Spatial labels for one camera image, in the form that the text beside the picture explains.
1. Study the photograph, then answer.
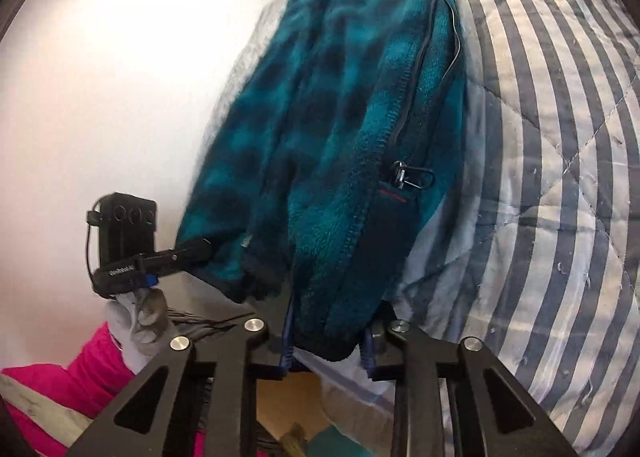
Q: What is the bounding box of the grey gloved left hand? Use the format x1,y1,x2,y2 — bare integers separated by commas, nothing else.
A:
105,288,178,373

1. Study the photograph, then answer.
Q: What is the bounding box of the zebra striped fabric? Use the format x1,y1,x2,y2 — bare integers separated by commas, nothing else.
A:
167,307,242,342

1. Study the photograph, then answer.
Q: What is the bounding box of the blue white striped quilt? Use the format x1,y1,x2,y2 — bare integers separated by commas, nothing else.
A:
199,0,640,457

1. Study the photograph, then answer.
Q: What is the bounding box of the teal plaid fleece jacket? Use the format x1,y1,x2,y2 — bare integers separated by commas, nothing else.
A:
177,0,466,361

